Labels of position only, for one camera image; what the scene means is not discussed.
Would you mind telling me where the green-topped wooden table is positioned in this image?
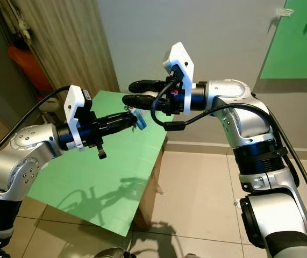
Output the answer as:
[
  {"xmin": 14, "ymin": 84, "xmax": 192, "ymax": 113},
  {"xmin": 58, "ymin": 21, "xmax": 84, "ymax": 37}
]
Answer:
[{"xmin": 28, "ymin": 90, "xmax": 167, "ymax": 237}]

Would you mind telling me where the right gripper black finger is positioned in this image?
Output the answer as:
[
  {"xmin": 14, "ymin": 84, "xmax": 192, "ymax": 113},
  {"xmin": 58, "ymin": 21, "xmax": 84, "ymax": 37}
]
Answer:
[
  {"xmin": 122, "ymin": 95, "xmax": 166, "ymax": 112},
  {"xmin": 128, "ymin": 80, "xmax": 167, "ymax": 94}
]

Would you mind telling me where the white wall hook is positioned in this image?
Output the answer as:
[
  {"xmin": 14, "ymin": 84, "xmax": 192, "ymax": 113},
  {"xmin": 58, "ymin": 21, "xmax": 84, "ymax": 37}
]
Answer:
[{"xmin": 275, "ymin": 6, "xmax": 295, "ymax": 18}]

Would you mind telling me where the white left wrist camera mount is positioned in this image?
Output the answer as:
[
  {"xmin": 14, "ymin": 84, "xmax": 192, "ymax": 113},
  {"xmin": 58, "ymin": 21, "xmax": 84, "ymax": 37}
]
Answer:
[{"xmin": 63, "ymin": 86, "xmax": 96, "ymax": 153}]

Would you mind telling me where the small blue tag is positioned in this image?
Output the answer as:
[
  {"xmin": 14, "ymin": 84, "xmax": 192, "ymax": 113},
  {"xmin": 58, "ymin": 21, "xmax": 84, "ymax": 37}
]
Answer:
[{"xmin": 134, "ymin": 109, "xmax": 148, "ymax": 130}]

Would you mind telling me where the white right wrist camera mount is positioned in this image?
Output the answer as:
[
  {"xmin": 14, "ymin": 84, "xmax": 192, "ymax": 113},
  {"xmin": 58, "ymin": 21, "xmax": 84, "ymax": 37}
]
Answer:
[{"xmin": 162, "ymin": 42, "xmax": 195, "ymax": 114}]

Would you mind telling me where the orange container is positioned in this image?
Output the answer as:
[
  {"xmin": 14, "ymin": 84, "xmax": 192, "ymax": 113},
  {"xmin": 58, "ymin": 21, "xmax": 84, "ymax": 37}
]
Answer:
[{"xmin": 8, "ymin": 47, "xmax": 54, "ymax": 97}]

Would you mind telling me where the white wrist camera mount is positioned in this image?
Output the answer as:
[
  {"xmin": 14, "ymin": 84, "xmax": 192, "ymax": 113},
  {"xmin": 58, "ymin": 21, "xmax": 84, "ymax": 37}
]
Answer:
[
  {"xmin": 63, "ymin": 86, "xmax": 96, "ymax": 153},
  {"xmin": 162, "ymin": 42, "xmax": 195, "ymax": 114}
]

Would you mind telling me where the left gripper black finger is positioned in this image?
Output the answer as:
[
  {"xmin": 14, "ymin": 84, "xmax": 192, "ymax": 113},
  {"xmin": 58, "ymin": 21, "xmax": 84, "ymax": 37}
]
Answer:
[
  {"xmin": 98, "ymin": 123, "xmax": 135, "ymax": 136},
  {"xmin": 98, "ymin": 112, "xmax": 137, "ymax": 125}
]

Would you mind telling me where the robot left leg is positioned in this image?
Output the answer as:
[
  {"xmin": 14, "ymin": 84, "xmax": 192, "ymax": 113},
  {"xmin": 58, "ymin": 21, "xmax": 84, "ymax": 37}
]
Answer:
[{"xmin": 97, "ymin": 247, "xmax": 131, "ymax": 258}]

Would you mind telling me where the wooden cabinet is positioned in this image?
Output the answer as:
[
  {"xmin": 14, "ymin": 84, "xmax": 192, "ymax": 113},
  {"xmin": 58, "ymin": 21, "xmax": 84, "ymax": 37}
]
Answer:
[{"xmin": 8, "ymin": 0, "xmax": 120, "ymax": 121}]

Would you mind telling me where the green wall board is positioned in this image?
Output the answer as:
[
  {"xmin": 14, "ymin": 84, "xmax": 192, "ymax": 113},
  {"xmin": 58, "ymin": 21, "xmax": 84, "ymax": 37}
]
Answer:
[{"xmin": 260, "ymin": 0, "xmax": 307, "ymax": 80}]

